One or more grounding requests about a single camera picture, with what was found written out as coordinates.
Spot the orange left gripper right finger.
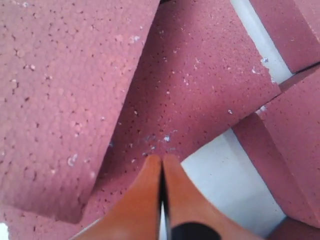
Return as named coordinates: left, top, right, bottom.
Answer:
left=162, top=154, right=260, bottom=240

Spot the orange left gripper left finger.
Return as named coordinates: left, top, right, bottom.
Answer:
left=72, top=155, right=162, bottom=240

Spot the chipped red brick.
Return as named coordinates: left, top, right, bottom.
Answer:
left=0, top=0, right=279, bottom=240

